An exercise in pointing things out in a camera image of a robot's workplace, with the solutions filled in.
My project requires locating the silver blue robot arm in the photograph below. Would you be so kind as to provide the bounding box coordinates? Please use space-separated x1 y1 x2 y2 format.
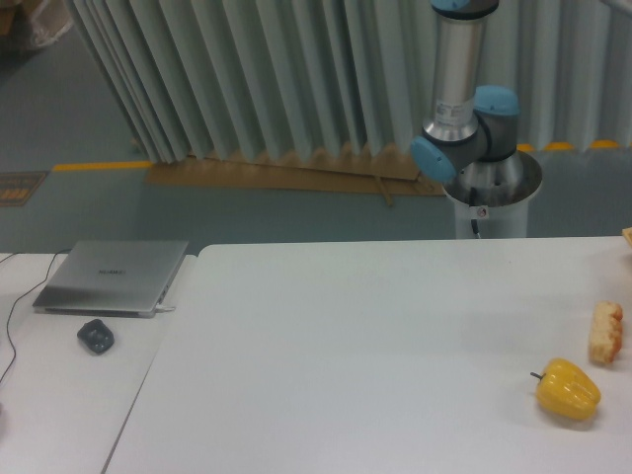
411 1 631 182

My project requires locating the wooden basket corner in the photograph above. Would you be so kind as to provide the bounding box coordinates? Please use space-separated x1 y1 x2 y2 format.
621 227 632 248

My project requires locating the brown cardboard sheet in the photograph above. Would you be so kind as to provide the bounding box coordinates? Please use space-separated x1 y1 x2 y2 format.
145 144 444 206

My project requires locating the silver closed laptop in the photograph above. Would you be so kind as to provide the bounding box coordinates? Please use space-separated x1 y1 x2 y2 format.
33 240 189 317

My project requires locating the pale green folding curtain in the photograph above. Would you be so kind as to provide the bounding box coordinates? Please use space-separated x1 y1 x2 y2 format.
67 1 631 163

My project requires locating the yellow bell pepper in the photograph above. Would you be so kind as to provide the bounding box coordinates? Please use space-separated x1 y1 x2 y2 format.
529 357 601 422

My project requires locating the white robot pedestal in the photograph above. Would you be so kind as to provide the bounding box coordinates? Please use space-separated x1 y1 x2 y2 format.
443 151 543 239

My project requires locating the black laptop cable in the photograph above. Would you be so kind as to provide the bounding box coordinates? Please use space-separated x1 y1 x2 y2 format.
0 250 71 386

